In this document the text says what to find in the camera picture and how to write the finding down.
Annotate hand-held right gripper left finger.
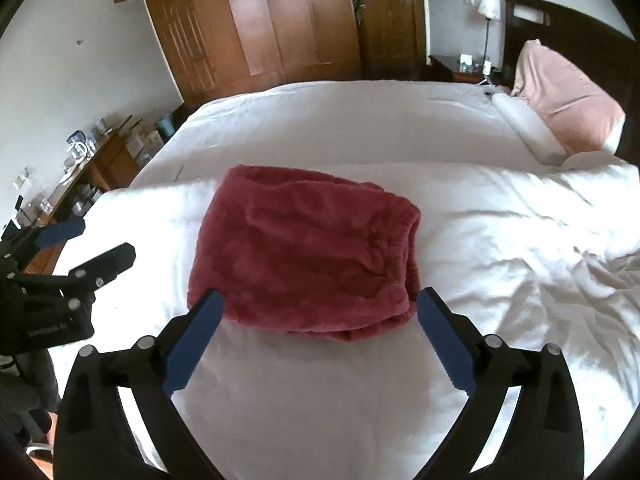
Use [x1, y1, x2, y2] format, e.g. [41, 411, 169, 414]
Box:
[52, 288, 224, 480]

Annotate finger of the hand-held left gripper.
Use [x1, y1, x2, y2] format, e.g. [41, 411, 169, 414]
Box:
[0, 216, 86, 262]
[20, 242, 137, 311]

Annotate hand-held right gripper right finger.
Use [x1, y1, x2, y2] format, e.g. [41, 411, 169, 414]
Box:
[416, 287, 586, 480]

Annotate red fleece pants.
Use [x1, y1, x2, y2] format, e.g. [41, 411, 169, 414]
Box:
[186, 164, 422, 343]

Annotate cluttered wooden desk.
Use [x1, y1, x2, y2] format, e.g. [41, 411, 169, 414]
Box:
[10, 122, 173, 276]

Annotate white electric kettle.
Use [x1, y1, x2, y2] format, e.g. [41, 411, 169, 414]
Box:
[67, 131, 92, 162]

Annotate white duvet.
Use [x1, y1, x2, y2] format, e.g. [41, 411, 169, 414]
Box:
[50, 160, 640, 480]

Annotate white storage box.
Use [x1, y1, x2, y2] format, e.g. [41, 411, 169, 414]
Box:
[125, 130, 164, 167]

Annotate white bolster pillow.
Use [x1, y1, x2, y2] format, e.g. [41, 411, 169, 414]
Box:
[491, 92, 566, 166]

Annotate bed with white sheet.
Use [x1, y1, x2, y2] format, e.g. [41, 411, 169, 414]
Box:
[131, 80, 543, 196]

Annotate pink pillow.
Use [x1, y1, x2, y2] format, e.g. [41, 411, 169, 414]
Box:
[510, 39, 627, 156]

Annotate dark wooden nightstand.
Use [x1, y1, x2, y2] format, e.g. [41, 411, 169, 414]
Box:
[429, 54, 507, 86]

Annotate brown wooden wardrobe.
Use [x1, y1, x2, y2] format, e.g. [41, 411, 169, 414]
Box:
[106, 0, 362, 107]

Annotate brown wooden door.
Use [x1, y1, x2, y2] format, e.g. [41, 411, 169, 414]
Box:
[347, 0, 432, 81]

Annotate white shade floor lamp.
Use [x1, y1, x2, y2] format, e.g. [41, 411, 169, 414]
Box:
[476, 0, 502, 75]

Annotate dark wooden headboard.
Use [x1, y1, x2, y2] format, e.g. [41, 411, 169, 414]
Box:
[502, 0, 640, 161]

